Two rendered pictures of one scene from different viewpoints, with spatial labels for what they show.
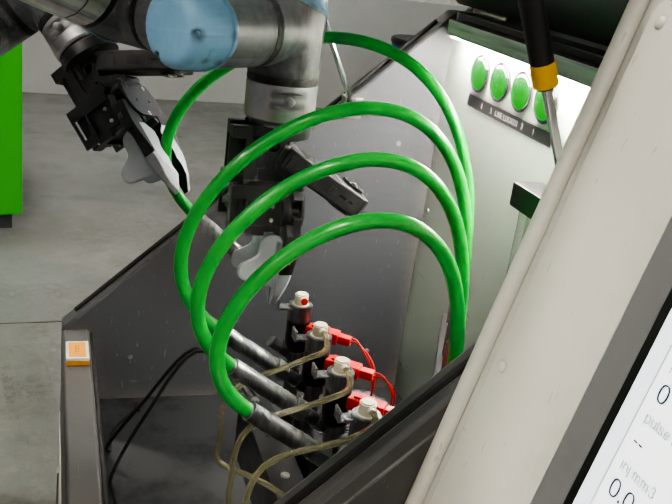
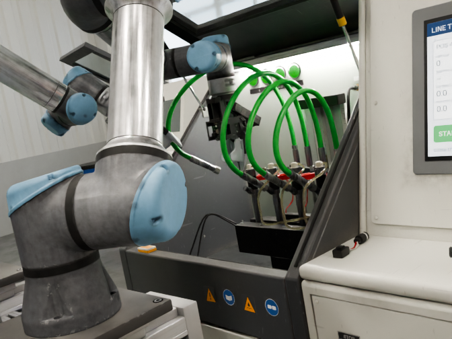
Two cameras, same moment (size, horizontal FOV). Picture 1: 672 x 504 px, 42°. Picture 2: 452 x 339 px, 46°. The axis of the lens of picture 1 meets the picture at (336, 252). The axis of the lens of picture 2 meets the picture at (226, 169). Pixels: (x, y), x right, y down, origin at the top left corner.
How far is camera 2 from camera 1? 0.79 m
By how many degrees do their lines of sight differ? 25
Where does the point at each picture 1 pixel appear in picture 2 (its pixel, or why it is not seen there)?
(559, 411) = (405, 95)
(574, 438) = (416, 95)
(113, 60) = not seen: hidden behind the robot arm
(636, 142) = (387, 19)
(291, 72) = (229, 70)
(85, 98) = not seen: hidden behind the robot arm
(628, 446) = (436, 81)
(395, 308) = (246, 197)
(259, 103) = (220, 86)
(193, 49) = (214, 59)
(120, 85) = not seen: hidden behind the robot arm
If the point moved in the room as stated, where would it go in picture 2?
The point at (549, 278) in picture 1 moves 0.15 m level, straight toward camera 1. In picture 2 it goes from (378, 69) to (411, 63)
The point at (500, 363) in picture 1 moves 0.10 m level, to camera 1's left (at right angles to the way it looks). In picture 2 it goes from (374, 102) to (337, 109)
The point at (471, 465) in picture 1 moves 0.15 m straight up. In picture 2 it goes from (381, 136) to (372, 67)
